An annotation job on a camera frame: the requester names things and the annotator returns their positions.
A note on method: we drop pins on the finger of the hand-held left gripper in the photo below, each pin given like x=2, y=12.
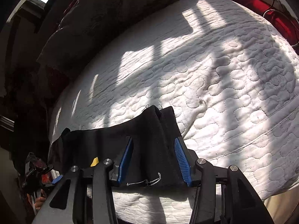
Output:
x=57, y=179

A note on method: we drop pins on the person's left hand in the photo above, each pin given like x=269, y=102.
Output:
x=38, y=201

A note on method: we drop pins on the grey floral pillow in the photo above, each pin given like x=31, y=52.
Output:
x=93, y=16

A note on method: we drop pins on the red sheet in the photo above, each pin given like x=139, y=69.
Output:
x=264, y=7

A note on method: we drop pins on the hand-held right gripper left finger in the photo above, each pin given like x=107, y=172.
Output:
x=123, y=163

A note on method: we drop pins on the black pants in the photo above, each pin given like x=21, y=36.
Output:
x=149, y=140

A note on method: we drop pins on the white quilted mattress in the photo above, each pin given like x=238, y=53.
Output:
x=210, y=74

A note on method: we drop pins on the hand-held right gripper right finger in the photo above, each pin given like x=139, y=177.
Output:
x=183, y=165

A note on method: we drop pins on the yellow tag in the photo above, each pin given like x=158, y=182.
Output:
x=95, y=162

